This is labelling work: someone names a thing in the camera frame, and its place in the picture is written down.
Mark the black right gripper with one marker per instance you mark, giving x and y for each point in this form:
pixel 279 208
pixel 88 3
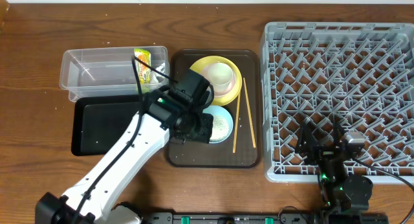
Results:
pixel 323 153

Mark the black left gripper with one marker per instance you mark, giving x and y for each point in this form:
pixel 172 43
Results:
pixel 206 133

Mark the yellow snack wrapper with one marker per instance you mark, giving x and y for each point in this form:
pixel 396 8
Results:
pixel 144 72

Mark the light blue bowl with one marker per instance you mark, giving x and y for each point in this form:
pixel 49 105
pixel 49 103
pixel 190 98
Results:
pixel 218 110

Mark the wooden chopstick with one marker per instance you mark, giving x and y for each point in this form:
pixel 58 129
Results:
pixel 236 126
pixel 249 115

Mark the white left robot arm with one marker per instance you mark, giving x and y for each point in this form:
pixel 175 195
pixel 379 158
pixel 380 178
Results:
pixel 92 199

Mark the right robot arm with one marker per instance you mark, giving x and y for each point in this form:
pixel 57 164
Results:
pixel 346 196

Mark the grey dishwasher rack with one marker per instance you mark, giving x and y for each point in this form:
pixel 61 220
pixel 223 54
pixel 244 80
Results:
pixel 360 74

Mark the black waste tray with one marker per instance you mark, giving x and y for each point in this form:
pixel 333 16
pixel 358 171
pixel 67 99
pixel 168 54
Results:
pixel 100 121

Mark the crumpled white tissue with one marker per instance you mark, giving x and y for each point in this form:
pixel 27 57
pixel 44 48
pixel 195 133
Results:
pixel 156 77

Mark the pink bowl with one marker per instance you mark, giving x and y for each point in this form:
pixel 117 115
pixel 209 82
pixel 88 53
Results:
pixel 229 87

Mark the yellow plate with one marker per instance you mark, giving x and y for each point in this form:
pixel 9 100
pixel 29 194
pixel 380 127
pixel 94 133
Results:
pixel 200 64

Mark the cream paper cup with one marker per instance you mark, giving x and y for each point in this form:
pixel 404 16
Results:
pixel 220 75

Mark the clear plastic bin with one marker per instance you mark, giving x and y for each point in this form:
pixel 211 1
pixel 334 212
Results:
pixel 98 72

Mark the dark brown serving tray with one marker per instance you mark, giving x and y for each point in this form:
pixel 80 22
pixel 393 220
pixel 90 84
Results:
pixel 199 155

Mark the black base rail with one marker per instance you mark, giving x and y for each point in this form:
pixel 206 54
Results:
pixel 287 216

